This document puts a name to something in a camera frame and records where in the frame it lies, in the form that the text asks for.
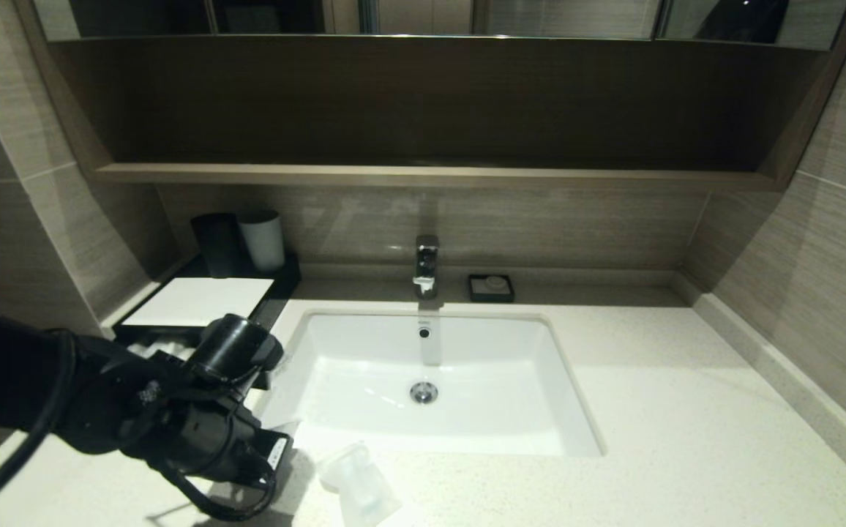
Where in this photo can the chrome faucet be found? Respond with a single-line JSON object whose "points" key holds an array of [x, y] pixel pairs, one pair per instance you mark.
{"points": [[427, 263]]}

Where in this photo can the clear sachet cotton pads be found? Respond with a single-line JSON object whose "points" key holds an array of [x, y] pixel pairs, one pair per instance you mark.
{"points": [[284, 428]]}

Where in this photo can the beige soap bar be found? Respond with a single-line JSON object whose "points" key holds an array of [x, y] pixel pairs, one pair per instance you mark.
{"points": [[495, 282]]}

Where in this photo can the grey white cup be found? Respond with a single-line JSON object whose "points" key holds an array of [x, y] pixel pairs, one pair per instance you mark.
{"points": [[266, 245]]}

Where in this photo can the black cup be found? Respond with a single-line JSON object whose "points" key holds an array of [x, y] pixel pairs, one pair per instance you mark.
{"points": [[214, 245]]}

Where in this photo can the frosted toothbrush packet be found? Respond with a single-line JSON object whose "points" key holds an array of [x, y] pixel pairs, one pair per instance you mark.
{"points": [[170, 345]]}

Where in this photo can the crumpled clear plastic sachet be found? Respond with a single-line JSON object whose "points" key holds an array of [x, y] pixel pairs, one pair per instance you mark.
{"points": [[361, 487]]}

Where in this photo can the chrome sink drain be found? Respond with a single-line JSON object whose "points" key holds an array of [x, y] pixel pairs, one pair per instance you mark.
{"points": [[424, 392]]}

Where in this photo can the white sink basin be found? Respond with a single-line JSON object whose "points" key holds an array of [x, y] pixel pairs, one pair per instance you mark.
{"points": [[467, 395]]}

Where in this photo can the black drawer box white top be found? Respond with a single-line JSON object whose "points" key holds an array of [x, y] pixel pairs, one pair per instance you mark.
{"points": [[203, 300]]}

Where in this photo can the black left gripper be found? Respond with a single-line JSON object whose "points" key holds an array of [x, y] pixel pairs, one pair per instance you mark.
{"points": [[225, 446]]}

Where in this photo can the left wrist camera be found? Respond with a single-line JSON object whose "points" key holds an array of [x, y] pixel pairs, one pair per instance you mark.
{"points": [[233, 344]]}

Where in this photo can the brown wooden wall shelf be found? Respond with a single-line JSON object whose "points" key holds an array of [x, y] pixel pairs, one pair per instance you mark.
{"points": [[430, 176]]}

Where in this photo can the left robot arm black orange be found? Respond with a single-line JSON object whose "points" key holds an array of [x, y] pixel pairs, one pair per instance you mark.
{"points": [[13, 373]]}

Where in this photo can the black soap dish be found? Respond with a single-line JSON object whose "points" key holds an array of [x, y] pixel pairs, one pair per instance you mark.
{"points": [[476, 296]]}

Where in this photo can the mirror cabinet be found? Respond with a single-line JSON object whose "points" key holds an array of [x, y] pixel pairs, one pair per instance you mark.
{"points": [[562, 18]]}

